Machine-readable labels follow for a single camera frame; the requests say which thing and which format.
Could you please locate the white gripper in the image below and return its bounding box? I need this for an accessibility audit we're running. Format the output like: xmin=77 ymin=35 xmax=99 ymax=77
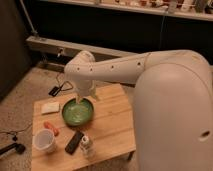
xmin=76 ymin=80 xmax=99 ymax=104

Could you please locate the green ceramic bowl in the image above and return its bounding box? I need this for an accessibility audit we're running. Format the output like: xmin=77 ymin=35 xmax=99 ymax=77
xmin=62 ymin=98 xmax=94 ymax=126

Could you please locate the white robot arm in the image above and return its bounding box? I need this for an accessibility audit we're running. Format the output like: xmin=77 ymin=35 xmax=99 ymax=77
xmin=64 ymin=50 xmax=213 ymax=171

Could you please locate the black power adapter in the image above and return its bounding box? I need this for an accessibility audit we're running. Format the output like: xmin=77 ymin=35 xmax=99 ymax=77
xmin=49 ymin=86 xmax=62 ymax=97

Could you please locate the wooden table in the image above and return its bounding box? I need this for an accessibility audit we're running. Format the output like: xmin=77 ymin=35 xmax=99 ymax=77
xmin=31 ymin=84 xmax=136 ymax=171

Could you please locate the orange carrot toy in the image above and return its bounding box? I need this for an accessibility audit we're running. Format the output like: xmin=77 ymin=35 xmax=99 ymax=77
xmin=43 ymin=122 xmax=59 ymax=136

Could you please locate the black remote control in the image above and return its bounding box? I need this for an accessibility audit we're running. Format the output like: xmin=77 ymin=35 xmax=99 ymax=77
xmin=65 ymin=131 xmax=84 ymax=154

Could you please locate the small clear bottle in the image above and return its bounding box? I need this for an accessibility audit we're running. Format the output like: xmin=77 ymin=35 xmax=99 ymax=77
xmin=80 ymin=135 xmax=94 ymax=158

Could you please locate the shelf with items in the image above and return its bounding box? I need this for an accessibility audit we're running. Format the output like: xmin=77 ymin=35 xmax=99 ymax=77
xmin=41 ymin=0 xmax=213 ymax=22

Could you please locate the long grey baseboard rail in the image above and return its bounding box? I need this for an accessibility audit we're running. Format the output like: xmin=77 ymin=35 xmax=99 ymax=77
xmin=26 ymin=36 xmax=134 ymax=58

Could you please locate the black cable on floor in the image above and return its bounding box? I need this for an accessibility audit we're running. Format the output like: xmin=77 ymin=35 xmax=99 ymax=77
xmin=0 ymin=123 xmax=33 ymax=142

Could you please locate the black handle tool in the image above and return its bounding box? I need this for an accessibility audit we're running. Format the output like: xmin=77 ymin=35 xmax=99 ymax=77
xmin=0 ymin=143 xmax=26 ymax=155

